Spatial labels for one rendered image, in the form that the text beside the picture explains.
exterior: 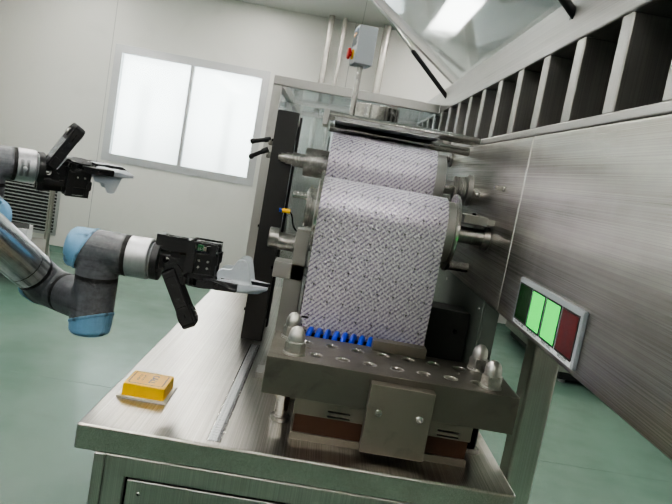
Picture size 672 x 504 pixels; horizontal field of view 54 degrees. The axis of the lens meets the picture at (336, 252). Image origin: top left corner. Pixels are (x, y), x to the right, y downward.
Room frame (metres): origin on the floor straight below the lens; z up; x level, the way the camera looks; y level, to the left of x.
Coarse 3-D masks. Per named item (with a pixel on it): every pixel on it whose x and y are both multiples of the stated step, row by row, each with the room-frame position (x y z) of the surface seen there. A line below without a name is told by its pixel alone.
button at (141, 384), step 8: (136, 376) 1.07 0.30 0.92; (144, 376) 1.08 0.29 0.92; (152, 376) 1.09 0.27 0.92; (160, 376) 1.09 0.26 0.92; (168, 376) 1.10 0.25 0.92; (128, 384) 1.04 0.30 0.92; (136, 384) 1.04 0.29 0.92; (144, 384) 1.04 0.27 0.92; (152, 384) 1.05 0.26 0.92; (160, 384) 1.06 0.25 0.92; (168, 384) 1.07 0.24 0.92; (128, 392) 1.04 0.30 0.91; (136, 392) 1.04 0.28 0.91; (144, 392) 1.04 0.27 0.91; (152, 392) 1.04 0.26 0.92; (160, 392) 1.04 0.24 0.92; (168, 392) 1.07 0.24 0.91; (160, 400) 1.04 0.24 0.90
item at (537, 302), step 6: (534, 294) 0.91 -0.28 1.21; (534, 300) 0.90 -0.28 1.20; (540, 300) 0.88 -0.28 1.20; (534, 306) 0.90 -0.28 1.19; (540, 306) 0.87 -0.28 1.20; (534, 312) 0.89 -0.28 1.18; (540, 312) 0.87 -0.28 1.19; (528, 318) 0.91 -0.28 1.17; (534, 318) 0.89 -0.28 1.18; (540, 318) 0.86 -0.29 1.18; (528, 324) 0.90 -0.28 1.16; (534, 324) 0.88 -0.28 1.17; (534, 330) 0.88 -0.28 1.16
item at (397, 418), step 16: (384, 384) 0.97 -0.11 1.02; (368, 400) 0.97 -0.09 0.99; (384, 400) 0.96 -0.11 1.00; (400, 400) 0.96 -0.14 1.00; (416, 400) 0.96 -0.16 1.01; (432, 400) 0.97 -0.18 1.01; (368, 416) 0.96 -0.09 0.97; (384, 416) 0.96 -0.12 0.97; (400, 416) 0.96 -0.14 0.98; (416, 416) 0.97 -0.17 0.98; (368, 432) 0.96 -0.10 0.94; (384, 432) 0.96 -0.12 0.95; (400, 432) 0.96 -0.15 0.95; (416, 432) 0.97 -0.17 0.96; (368, 448) 0.96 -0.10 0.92; (384, 448) 0.96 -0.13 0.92; (400, 448) 0.96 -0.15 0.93; (416, 448) 0.97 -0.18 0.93
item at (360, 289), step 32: (320, 256) 1.18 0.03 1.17; (352, 256) 1.18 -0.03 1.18; (384, 256) 1.18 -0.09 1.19; (416, 256) 1.18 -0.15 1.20; (320, 288) 1.18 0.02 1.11; (352, 288) 1.18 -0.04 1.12; (384, 288) 1.18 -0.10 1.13; (416, 288) 1.18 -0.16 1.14; (320, 320) 1.18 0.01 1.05; (352, 320) 1.18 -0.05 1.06; (384, 320) 1.18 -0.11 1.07; (416, 320) 1.18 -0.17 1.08
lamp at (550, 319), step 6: (546, 306) 0.85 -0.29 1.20; (552, 306) 0.83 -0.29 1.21; (558, 306) 0.81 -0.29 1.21; (546, 312) 0.85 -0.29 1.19; (552, 312) 0.83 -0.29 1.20; (558, 312) 0.81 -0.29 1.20; (546, 318) 0.84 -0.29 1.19; (552, 318) 0.82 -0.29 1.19; (546, 324) 0.84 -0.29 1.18; (552, 324) 0.82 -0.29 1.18; (546, 330) 0.83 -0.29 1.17; (552, 330) 0.81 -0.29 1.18; (540, 336) 0.85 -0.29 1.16; (546, 336) 0.83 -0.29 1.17; (552, 336) 0.81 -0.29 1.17; (552, 342) 0.80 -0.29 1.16
